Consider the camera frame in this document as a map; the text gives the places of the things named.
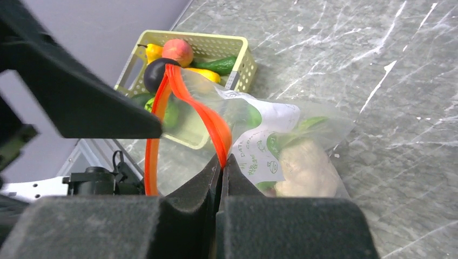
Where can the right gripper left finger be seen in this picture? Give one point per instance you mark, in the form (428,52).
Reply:
(103,214)

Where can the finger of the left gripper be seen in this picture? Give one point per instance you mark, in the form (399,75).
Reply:
(77,102)

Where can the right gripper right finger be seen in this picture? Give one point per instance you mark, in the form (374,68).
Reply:
(251,225)

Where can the clear zip top bag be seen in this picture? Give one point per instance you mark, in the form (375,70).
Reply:
(240,125)

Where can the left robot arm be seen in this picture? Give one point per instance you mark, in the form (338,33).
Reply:
(15,134)

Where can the dark green toy avocado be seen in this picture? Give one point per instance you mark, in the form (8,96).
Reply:
(142,98)

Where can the dark purple toy eggplant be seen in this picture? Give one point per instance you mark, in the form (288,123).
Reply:
(154,73)

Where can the yellow toy fruit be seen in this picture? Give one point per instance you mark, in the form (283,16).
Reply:
(152,51)

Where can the green plastic basket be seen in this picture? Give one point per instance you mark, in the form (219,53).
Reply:
(190,133)

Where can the red toy tomato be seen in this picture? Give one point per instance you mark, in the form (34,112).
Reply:
(178,50)

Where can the yellow toy squash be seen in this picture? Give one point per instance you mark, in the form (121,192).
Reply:
(210,75)

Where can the dark green toy cucumber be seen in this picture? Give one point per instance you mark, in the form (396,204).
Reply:
(222,66)

